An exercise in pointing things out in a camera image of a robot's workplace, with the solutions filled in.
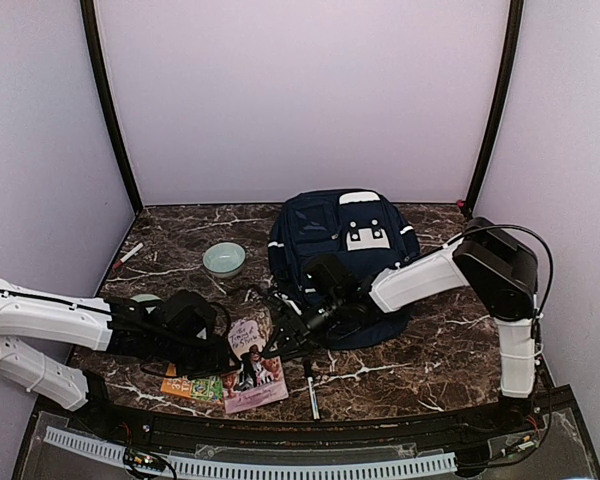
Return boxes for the near celadon green bowl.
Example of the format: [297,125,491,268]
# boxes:
[131,294,163,313]

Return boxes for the white slotted cable duct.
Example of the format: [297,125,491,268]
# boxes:
[43,427,458,479]

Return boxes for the red white marker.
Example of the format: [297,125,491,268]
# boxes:
[113,242,144,269]

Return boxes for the right black frame post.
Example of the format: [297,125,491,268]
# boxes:
[464,0,525,215]

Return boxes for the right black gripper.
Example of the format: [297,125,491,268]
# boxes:
[261,292,345,363]

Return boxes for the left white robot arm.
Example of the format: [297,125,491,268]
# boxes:
[0,279,239,436]

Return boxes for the black front rail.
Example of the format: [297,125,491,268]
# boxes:
[34,387,576,454]

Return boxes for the celadon green bowl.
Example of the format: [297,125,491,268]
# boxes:
[203,242,246,279]
[131,294,163,313]

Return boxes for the far celadon green bowl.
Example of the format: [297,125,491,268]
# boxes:
[203,242,246,279]

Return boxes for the pink Shrew paperback book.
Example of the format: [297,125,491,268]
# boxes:
[221,320,289,415]

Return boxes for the black frame post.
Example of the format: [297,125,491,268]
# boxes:
[464,0,525,215]
[80,0,143,216]

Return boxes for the left black frame post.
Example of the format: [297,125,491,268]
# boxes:
[80,0,143,216]

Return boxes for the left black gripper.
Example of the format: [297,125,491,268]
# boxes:
[155,336,241,383]

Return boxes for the navy blue student backpack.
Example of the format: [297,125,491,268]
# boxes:
[267,189,420,350]

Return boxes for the orange treehouse book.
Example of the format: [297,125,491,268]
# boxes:
[161,364,224,404]

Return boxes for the black white marker front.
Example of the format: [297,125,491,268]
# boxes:
[302,358,321,421]

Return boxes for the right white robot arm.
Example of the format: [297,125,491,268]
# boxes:
[262,217,550,434]

